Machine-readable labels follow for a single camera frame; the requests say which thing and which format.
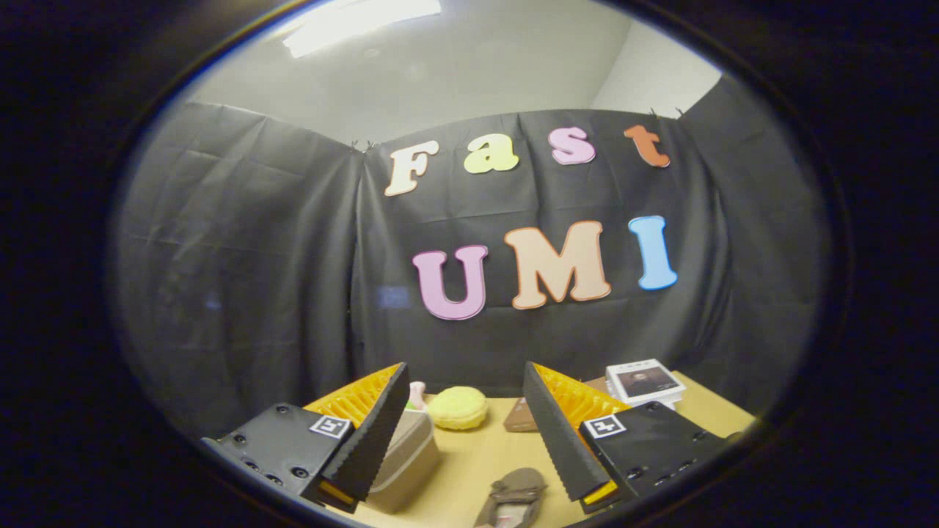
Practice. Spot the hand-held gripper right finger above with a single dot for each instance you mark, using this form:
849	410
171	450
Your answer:
557	440

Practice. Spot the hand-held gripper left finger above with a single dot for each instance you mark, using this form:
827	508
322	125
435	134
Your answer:
374	440

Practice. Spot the beige storage box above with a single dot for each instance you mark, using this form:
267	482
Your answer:
407	462

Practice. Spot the brown fuzzy shoe with bow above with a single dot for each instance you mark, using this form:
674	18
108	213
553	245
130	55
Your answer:
513	488

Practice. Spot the brown book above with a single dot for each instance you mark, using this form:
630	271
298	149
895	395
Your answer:
521	419

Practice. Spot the pink plush toy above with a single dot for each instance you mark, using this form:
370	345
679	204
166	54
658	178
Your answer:
417	394

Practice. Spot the yellow plush toy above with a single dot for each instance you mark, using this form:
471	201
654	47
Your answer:
458	408

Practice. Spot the white book with dark photo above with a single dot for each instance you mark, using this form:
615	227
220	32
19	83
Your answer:
645	380

